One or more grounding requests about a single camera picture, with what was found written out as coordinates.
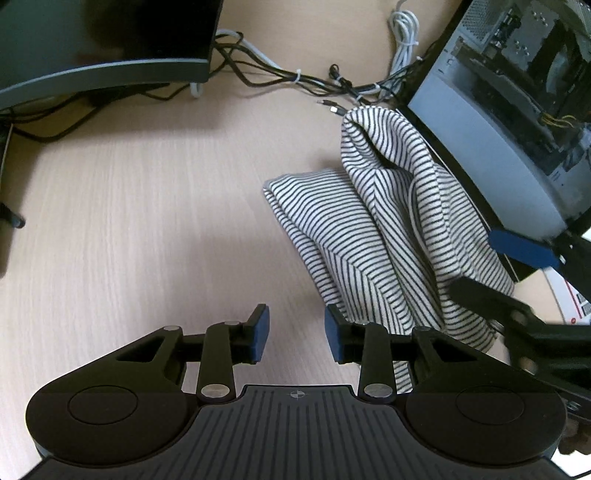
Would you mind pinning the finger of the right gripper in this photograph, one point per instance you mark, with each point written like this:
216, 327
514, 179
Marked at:
567, 254
493, 305

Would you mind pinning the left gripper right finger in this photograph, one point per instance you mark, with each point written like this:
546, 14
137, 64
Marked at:
373, 348

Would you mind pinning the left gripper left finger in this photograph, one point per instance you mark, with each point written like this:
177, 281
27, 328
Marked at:
221, 347

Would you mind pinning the black white striped garment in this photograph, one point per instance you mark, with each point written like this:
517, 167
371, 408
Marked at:
384, 235

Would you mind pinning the black computer tower case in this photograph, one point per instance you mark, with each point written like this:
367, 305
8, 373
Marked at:
504, 100

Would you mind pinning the black keyboard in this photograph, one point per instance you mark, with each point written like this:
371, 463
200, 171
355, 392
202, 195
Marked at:
11, 219

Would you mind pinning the computer monitor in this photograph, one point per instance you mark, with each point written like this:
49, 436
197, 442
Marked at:
51, 48

